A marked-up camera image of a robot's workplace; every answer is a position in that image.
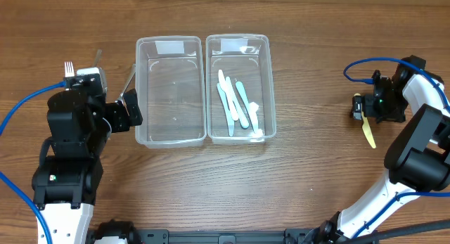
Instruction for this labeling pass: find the yellow plastic knife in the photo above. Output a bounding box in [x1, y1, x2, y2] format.
[358, 116, 376, 149]

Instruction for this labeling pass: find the metal utensil handle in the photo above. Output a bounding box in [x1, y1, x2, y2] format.
[92, 49, 102, 67]

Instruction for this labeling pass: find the white plastic utensil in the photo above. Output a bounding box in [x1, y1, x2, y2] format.
[218, 70, 238, 121]

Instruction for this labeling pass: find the light blue plastic knife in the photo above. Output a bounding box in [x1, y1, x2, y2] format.
[217, 83, 235, 136]

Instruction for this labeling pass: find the pale blue plastic knife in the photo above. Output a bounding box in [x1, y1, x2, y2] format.
[236, 81, 259, 134]

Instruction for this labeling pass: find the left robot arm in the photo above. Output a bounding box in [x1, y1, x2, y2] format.
[32, 89, 143, 243]

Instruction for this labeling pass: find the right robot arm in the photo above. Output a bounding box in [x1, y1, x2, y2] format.
[311, 56, 449, 243]

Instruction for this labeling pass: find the left clear plastic container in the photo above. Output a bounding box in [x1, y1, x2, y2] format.
[135, 36, 207, 149]

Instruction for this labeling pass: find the clear plastic container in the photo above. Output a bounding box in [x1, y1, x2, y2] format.
[135, 36, 207, 149]
[205, 34, 276, 145]

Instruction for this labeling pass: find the right clear plastic container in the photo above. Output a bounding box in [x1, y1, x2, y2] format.
[205, 34, 276, 145]

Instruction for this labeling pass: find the white plastic fork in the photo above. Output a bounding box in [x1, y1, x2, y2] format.
[64, 61, 75, 78]

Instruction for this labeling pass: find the right blue cable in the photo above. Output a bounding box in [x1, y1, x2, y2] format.
[342, 57, 450, 238]

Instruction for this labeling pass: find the blue cable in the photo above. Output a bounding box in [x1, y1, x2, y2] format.
[0, 79, 67, 244]
[342, 57, 450, 238]

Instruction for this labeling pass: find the left blue cable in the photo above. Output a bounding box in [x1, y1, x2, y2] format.
[0, 79, 67, 244]

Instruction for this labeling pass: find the black cable bottom right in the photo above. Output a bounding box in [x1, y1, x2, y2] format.
[337, 219, 450, 244]

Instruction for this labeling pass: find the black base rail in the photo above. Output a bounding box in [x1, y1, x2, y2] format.
[86, 219, 330, 244]

